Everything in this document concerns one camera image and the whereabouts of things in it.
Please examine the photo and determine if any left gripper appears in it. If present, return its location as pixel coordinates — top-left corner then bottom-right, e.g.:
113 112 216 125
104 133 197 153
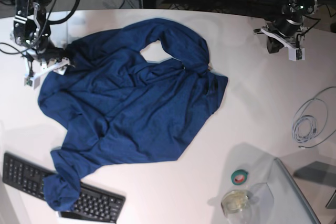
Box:
267 16 303 54

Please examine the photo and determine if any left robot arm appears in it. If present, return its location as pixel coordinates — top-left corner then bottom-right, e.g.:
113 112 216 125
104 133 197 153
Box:
260 0 318 59

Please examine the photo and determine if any dark blue t-shirt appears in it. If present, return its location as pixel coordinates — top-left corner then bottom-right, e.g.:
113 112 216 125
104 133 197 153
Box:
38 18 228 211

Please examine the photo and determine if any black computer keyboard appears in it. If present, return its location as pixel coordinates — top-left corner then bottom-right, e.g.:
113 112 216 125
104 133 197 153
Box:
2 152 125 223

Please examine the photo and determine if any coiled white cable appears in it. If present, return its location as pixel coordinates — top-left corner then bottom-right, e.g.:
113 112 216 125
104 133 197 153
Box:
291 86 336 150

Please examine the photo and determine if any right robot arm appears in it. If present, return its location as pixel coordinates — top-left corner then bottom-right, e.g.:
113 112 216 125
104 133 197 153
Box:
12 0 80 77

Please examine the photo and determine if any clear tape dispenser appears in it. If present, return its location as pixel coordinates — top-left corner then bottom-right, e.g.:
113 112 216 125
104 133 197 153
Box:
221 190 252 224

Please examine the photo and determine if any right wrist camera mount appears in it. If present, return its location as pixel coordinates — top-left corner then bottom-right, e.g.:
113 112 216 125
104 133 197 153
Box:
24 54 71 89

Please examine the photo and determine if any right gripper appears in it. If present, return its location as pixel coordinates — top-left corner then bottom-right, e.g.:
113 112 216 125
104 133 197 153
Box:
28 41 75 75

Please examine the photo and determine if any green tape roll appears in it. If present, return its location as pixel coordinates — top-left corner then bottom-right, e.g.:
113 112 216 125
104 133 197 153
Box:
230 169 249 185

